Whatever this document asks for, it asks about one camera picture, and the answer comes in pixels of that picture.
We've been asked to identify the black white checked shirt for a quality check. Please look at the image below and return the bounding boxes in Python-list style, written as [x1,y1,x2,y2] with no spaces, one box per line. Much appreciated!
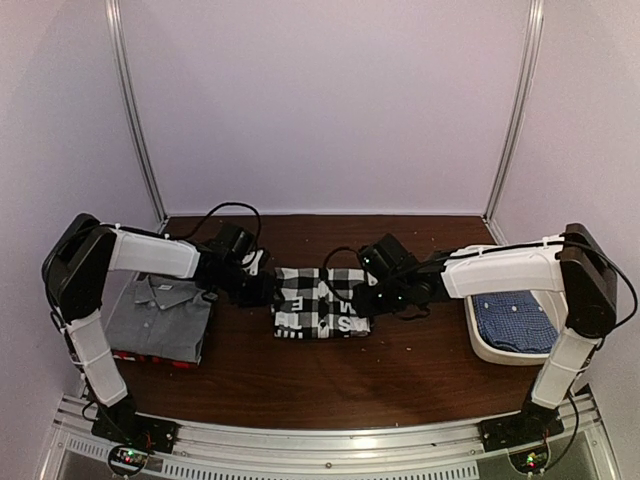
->
[271,267,377,340]

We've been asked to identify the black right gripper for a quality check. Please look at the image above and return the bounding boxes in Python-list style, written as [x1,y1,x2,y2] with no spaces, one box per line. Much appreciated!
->
[353,278,411,318]

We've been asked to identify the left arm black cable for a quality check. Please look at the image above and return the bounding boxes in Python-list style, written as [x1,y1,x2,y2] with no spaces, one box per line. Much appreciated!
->
[184,201,264,251]

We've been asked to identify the folded grey shirt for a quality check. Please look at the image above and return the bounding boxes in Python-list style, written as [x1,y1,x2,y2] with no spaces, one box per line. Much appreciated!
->
[105,275,211,364]

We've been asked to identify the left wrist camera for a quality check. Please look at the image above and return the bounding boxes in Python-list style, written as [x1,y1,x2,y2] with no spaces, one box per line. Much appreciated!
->
[243,248,270,276]

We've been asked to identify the aluminium frame post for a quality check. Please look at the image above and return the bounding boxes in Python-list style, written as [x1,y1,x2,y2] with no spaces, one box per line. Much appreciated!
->
[104,0,168,225]
[483,0,545,228]

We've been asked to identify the right aluminium frame post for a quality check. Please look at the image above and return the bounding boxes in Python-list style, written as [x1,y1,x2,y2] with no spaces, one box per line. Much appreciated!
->
[483,0,545,228]

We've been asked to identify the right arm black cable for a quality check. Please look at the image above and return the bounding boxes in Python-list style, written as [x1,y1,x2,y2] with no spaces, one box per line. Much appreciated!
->
[322,244,364,291]

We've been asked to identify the folded red plaid shirt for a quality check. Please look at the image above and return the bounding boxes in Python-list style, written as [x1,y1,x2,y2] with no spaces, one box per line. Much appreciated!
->
[112,350,199,369]

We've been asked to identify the blue checked shirt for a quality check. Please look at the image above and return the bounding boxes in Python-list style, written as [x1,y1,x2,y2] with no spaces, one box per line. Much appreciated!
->
[471,291,558,354]

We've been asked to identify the white plastic basket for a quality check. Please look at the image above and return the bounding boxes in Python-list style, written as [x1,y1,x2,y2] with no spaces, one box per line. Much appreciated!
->
[464,291,568,366]

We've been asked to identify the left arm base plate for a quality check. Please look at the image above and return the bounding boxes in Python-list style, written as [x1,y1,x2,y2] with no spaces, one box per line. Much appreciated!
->
[91,394,179,453]

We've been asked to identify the left aluminium frame post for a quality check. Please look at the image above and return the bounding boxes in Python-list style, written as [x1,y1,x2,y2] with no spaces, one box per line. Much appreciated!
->
[104,0,168,225]

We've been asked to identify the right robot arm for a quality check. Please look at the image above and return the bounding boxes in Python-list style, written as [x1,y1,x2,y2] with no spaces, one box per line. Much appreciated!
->
[350,223,617,442]

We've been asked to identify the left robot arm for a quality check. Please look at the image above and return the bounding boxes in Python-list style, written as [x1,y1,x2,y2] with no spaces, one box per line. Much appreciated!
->
[41,213,277,407]

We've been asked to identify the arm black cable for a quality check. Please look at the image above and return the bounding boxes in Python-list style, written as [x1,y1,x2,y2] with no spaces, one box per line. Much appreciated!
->
[184,201,264,251]
[322,244,364,291]

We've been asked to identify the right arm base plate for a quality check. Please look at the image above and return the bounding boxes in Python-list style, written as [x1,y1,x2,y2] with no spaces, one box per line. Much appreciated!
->
[478,399,564,452]

